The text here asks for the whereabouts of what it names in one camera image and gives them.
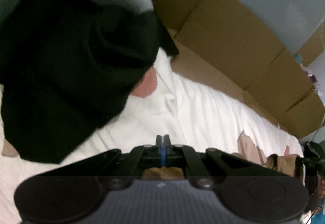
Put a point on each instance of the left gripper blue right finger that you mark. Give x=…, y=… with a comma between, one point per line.
x=166, y=144

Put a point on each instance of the black garment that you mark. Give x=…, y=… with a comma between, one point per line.
x=314, y=156
x=68, y=67

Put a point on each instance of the white bear print duvet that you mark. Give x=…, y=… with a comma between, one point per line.
x=192, y=114

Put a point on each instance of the brown cardboard sheet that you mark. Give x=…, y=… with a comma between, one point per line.
x=236, y=42

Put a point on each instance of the black garment right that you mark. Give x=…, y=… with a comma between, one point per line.
x=314, y=156

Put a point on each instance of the brown t-shirt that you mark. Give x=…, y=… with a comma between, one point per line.
x=288, y=164

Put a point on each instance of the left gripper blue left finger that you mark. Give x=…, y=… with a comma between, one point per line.
x=159, y=144

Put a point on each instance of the black garment left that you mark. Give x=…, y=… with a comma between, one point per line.
x=68, y=67

